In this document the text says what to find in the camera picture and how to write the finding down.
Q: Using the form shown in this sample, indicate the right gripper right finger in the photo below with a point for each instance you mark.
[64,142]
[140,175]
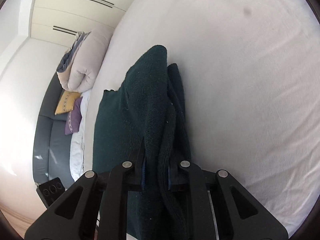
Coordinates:
[193,185]

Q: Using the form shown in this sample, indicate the rolled beige duvet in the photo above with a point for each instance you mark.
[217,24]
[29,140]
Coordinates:
[81,63]

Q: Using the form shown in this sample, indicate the white bed sheet mattress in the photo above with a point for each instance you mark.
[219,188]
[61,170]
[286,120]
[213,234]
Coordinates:
[250,72]

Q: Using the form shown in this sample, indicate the dark green knit sweater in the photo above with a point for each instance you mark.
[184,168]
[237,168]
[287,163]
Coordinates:
[149,106]

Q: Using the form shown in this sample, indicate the white pillow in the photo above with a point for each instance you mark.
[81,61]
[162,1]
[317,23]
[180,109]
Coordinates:
[77,150]

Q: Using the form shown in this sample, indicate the purple patterned cushion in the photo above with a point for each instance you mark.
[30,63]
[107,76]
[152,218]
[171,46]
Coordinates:
[74,118]

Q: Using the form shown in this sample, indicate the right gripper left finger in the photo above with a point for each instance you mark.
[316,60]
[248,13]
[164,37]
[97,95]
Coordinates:
[122,179]

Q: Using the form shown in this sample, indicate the yellow patterned cushion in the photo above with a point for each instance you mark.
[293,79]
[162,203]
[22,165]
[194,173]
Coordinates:
[66,102]

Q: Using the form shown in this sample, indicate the dark grey upholstered headboard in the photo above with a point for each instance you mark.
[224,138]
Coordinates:
[51,150]

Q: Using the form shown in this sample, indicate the cream wardrobe with black handles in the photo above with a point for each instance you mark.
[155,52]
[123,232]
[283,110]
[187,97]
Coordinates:
[58,21]

